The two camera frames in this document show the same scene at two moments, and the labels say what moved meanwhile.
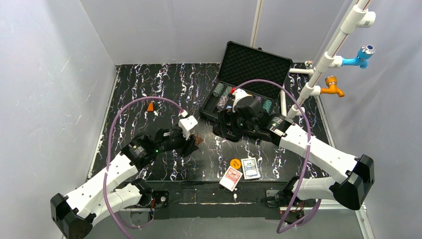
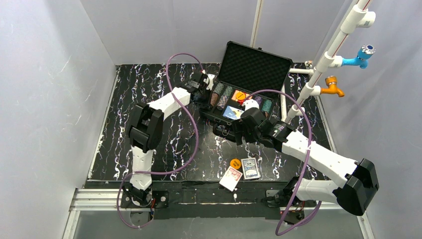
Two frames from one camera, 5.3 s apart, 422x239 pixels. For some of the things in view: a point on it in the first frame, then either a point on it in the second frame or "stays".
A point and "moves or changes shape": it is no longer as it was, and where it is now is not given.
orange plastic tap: [331, 81] stays
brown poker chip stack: [198, 140] moves or changes shape
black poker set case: [242, 62] stays
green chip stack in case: [267, 105] stays
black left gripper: [184, 142] to [200, 95]
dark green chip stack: [218, 88] stays
